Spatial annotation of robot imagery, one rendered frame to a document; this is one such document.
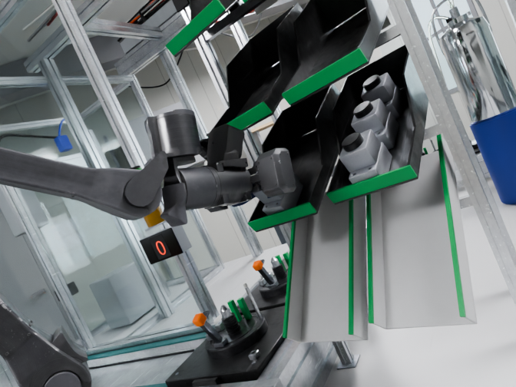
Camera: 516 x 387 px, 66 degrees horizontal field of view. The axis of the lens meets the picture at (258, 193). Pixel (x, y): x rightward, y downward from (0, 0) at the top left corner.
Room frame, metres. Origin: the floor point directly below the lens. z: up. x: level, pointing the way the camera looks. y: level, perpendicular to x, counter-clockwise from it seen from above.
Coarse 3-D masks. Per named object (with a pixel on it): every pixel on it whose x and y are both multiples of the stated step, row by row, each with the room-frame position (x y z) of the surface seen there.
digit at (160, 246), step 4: (156, 236) 1.01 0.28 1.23; (160, 236) 1.00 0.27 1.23; (152, 240) 1.02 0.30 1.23; (156, 240) 1.01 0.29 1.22; (160, 240) 1.00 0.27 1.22; (152, 244) 1.02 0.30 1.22; (156, 244) 1.02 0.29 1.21; (160, 244) 1.01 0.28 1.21; (164, 244) 1.00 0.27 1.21; (156, 248) 1.02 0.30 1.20; (160, 248) 1.01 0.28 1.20; (164, 248) 1.00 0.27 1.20; (156, 252) 1.02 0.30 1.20; (160, 252) 1.01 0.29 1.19; (164, 252) 1.01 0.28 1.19; (168, 252) 1.00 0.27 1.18; (160, 256) 1.02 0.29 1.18; (164, 256) 1.01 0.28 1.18
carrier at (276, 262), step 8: (288, 256) 1.08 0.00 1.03; (272, 264) 1.05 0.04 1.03; (280, 264) 1.05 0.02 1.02; (288, 264) 1.08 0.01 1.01; (272, 272) 1.16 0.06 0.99; (280, 272) 1.04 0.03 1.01; (264, 280) 1.06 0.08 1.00; (280, 280) 1.03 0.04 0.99; (256, 288) 1.13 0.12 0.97; (264, 288) 1.03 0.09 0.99; (272, 288) 1.00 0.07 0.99; (280, 288) 0.98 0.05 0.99; (248, 296) 1.09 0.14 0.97; (256, 296) 1.06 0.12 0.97; (264, 296) 1.02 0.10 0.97; (272, 296) 1.00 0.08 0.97; (280, 296) 0.97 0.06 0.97; (248, 304) 1.03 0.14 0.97; (256, 304) 1.00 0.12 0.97; (264, 304) 0.97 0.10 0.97; (272, 304) 0.95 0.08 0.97; (280, 304) 0.93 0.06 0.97; (240, 312) 0.99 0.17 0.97
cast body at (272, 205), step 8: (296, 176) 0.68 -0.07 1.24; (296, 184) 0.65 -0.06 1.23; (256, 192) 0.63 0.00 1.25; (296, 192) 0.64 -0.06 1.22; (264, 200) 0.64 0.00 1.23; (272, 200) 0.63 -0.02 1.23; (280, 200) 0.62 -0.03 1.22; (288, 200) 0.62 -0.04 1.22; (296, 200) 0.64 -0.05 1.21; (264, 208) 0.64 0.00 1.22; (272, 208) 0.63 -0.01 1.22; (280, 208) 0.62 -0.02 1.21; (288, 208) 0.62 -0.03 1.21
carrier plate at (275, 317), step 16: (272, 320) 0.85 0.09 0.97; (272, 336) 0.77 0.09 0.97; (240, 352) 0.76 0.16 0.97; (272, 352) 0.72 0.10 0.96; (192, 368) 0.79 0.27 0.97; (208, 368) 0.76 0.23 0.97; (224, 368) 0.73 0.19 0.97; (240, 368) 0.70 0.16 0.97; (256, 368) 0.68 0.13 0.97; (176, 384) 0.78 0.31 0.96; (192, 384) 0.76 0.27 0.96
